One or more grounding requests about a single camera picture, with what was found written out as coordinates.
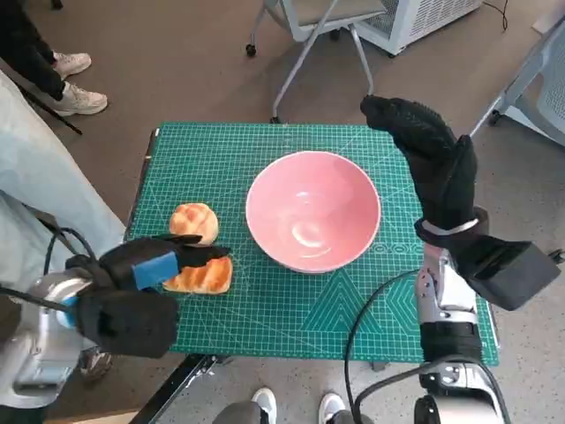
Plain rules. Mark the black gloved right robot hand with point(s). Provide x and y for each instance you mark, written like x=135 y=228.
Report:
x=441 y=168

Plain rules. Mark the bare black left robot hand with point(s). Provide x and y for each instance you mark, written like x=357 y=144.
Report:
x=123 y=265

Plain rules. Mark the round toy bread bun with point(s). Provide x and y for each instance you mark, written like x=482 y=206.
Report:
x=194 y=221

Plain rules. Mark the braided toy bread loaf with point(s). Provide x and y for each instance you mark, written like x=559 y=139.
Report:
x=207 y=278

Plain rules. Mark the pink bowl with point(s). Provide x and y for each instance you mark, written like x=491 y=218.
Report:
x=309 y=207

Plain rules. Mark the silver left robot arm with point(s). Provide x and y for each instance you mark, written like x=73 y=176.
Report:
x=35 y=353

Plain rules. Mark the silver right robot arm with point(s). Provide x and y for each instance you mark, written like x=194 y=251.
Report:
x=446 y=305

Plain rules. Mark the person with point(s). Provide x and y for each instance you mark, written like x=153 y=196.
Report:
x=22 y=44
x=44 y=176
x=265 y=402

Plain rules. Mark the light blue mesh chair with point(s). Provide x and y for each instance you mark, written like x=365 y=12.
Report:
x=538 y=88

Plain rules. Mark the black caster wheel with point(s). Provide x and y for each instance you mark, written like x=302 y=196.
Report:
x=557 y=256

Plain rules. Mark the white perforated cabinet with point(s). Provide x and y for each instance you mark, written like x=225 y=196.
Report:
x=424 y=17

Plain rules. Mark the green cutting mat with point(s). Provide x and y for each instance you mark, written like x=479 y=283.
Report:
x=273 y=309

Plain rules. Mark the black rod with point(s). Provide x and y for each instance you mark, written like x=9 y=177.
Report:
x=53 y=112

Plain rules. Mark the grey office chair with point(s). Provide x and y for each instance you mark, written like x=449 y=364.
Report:
x=309 y=17

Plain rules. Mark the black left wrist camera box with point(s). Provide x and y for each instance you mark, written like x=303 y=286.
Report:
x=128 y=322

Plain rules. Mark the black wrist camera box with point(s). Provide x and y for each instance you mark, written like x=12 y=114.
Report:
x=128 y=322
x=507 y=274

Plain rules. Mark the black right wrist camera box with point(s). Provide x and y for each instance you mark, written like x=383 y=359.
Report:
x=507 y=274

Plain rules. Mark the black metal table rail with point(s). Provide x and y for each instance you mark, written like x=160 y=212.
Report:
x=167 y=388

